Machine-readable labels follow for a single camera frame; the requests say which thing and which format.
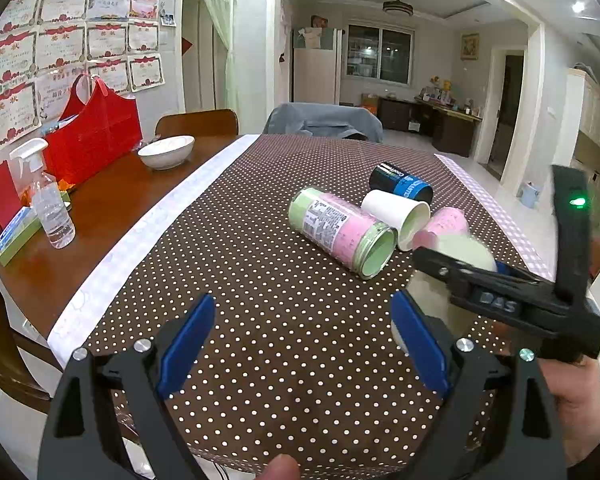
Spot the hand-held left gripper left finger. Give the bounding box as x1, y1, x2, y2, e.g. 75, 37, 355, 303
37, 294, 216, 480

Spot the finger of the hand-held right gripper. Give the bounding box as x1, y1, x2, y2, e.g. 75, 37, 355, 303
494, 259, 558, 295
411, 247, 481, 302

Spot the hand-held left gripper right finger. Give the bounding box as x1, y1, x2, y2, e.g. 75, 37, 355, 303
390, 290, 569, 480

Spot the pink cup with green inside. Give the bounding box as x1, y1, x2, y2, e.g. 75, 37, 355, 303
392, 207, 499, 357

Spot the white paper cup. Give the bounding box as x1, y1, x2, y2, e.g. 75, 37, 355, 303
361, 189, 432, 252

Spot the black and blue cup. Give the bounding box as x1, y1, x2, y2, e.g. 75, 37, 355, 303
369, 162, 434, 205

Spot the green and pink labelled cup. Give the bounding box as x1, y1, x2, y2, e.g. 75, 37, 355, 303
287, 187, 399, 281

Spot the person's right hand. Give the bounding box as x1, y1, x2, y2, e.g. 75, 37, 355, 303
490, 321, 600, 467

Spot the person's left hand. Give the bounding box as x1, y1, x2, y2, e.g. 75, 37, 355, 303
257, 454, 301, 480

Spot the brown polka-dot tablecloth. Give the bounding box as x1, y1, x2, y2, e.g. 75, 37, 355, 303
47, 133, 556, 480

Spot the blue bucket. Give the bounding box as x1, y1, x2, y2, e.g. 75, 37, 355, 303
519, 181, 540, 210

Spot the dark wooden desk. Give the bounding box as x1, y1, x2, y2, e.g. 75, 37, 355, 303
377, 94, 484, 159

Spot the wooden dining table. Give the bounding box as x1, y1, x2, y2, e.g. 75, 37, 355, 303
0, 132, 242, 342

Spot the dark doorway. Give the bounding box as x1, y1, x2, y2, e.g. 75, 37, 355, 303
487, 49, 526, 182

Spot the wooden chair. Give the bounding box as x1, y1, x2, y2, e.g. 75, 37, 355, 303
0, 271, 64, 416
155, 108, 240, 139

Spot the grey covered chair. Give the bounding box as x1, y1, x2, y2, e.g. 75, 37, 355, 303
262, 102, 385, 142

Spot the clear spray bottle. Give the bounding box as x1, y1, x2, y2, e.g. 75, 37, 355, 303
9, 138, 76, 250

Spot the white bowl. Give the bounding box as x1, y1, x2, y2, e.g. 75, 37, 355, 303
137, 135, 196, 171

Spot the green tray box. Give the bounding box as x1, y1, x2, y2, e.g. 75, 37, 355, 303
0, 199, 74, 267

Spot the blue packet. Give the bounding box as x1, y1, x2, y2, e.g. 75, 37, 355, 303
0, 207, 37, 252

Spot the window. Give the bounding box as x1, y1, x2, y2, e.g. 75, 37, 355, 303
346, 23, 416, 86

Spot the red bag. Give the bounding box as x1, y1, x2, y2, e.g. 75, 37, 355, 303
43, 73, 142, 187

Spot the white refrigerator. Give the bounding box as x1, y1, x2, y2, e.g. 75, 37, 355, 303
292, 27, 342, 106

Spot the red envelope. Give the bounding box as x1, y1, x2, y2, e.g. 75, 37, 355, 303
0, 161, 24, 232

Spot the sheer green curtain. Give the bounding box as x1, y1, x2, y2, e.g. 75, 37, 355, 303
187, 0, 241, 111

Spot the framed wall picture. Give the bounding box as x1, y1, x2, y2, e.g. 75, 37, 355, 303
460, 32, 480, 61

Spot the wall of award certificates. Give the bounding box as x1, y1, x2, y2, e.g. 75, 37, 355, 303
0, 0, 164, 159

